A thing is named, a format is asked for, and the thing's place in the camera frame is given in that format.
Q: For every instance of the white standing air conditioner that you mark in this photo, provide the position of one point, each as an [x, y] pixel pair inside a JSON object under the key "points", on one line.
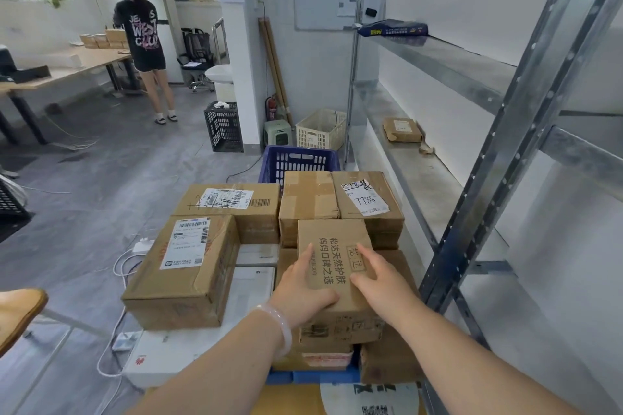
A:
{"points": [[168, 16]]}

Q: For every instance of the black board eraser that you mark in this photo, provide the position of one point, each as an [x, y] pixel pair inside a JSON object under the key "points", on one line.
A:
{"points": [[371, 12]]}

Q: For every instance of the green plastic stool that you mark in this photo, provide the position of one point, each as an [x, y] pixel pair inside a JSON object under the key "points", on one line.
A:
{"points": [[277, 125]]}

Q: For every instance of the white router box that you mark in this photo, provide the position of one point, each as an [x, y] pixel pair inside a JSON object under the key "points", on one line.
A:
{"points": [[170, 346], [258, 254]]}

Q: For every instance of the white round chair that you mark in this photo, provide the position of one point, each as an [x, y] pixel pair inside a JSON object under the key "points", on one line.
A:
{"points": [[220, 74]]}

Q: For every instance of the person's right hand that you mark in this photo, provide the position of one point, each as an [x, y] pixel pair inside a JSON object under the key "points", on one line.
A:
{"points": [[389, 293]]}

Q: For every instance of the dark blue plastic crate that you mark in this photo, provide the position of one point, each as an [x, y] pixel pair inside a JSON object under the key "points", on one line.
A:
{"points": [[297, 152]]}

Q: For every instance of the yellow printed cardboard box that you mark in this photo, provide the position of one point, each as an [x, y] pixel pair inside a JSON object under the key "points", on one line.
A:
{"points": [[292, 400]]}

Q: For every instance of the wooden poles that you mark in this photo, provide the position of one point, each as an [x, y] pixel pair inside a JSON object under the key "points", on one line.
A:
{"points": [[272, 55]]}

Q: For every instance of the blue packet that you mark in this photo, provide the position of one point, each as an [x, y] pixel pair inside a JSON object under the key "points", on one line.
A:
{"points": [[394, 29]]}

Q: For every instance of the office chair with castors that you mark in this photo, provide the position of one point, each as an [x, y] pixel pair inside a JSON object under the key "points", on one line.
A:
{"points": [[199, 84]]}

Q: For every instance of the black plastic crate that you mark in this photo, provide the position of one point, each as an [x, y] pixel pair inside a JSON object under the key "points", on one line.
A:
{"points": [[9, 205], [224, 128]]}

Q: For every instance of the person's left hand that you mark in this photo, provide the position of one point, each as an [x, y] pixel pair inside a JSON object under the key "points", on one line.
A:
{"points": [[302, 298]]}

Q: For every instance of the cream plastic basket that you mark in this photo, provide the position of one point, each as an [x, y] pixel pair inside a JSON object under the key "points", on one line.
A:
{"points": [[316, 137]]}

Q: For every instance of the box with scribbled label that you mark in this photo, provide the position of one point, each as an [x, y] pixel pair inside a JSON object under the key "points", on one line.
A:
{"points": [[263, 225]]}

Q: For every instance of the person's right forearm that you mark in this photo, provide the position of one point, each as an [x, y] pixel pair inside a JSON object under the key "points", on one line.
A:
{"points": [[486, 371]]}

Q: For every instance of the white power strip with plugs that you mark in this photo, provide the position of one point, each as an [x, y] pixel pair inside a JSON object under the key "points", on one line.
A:
{"points": [[125, 341]]}

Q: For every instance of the box with Chinese print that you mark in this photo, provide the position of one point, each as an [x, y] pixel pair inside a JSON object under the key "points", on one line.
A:
{"points": [[340, 234]]}

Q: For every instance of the black desktop printer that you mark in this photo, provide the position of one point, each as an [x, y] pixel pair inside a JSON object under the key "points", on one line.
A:
{"points": [[24, 73]]}

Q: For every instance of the metal stair railing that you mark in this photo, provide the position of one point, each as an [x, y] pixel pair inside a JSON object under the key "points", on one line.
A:
{"points": [[219, 35]]}

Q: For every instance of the red fire extinguisher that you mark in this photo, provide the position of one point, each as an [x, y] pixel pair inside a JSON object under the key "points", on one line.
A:
{"points": [[271, 108]]}

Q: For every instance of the large brown box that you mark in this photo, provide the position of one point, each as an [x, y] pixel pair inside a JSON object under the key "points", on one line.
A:
{"points": [[389, 361], [326, 361]]}

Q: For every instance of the person's left forearm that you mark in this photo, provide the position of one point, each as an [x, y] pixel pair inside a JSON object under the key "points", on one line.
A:
{"points": [[209, 376]]}

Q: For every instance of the pile of small parcels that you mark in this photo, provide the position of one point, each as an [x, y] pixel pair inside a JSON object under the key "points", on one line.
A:
{"points": [[114, 37]]}

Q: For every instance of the long wooden work table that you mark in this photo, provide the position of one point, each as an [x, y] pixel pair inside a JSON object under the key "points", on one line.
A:
{"points": [[73, 64]]}

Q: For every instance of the metal shelving rack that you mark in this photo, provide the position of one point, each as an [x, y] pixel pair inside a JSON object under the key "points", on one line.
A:
{"points": [[438, 64]]}

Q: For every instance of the cardboard box with white label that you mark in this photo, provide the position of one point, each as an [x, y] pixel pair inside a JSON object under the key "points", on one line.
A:
{"points": [[170, 293]]}

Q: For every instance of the cardboard scrap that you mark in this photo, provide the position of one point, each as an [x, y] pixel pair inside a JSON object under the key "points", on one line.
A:
{"points": [[427, 148]]}

